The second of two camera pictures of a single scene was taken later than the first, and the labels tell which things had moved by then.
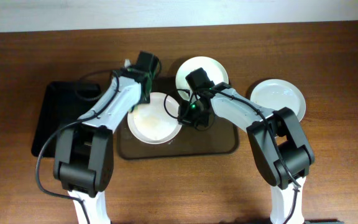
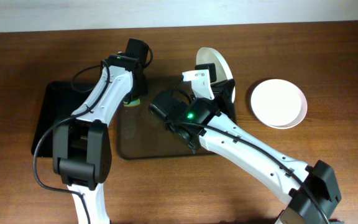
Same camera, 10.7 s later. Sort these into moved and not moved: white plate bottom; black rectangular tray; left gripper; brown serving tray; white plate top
Moved: white plate top; left gripper; white plate bottom
Not moved: brown serving tray; black rectangular tray
